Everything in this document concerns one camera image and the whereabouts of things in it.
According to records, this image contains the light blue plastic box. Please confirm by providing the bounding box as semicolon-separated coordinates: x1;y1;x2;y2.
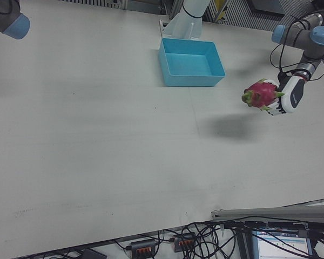
158;37;226;88

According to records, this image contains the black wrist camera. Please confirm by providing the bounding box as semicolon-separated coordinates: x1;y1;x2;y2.
276;71;293;88

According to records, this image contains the black power adapter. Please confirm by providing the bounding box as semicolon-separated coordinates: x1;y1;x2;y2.
79;248;108;259

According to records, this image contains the aluminium profile rail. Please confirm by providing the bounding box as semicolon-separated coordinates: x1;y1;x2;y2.
211;196;324;224

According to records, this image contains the white camera stand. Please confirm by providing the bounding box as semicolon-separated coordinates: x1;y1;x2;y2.
158;0;212;41

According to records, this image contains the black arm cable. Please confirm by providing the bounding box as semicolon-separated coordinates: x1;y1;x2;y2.
269;16;324;81

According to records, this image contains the dark grey flat panel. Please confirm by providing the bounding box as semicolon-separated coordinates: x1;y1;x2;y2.
247;0;285;20

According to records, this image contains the black cable tangle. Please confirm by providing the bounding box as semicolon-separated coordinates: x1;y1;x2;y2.
113;221;249;259

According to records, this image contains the yellow black striped post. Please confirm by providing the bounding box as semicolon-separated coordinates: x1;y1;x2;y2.
215;0;231;22

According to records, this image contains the pink dragon fruit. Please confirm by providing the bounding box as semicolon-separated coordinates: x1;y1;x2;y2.
241;78;286;111

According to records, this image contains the grey robot arm holding hand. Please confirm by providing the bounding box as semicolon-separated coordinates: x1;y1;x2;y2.
272;12;324;81

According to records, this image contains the white dexterous robot hand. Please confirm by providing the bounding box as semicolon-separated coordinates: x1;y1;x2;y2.
264;75;306;117

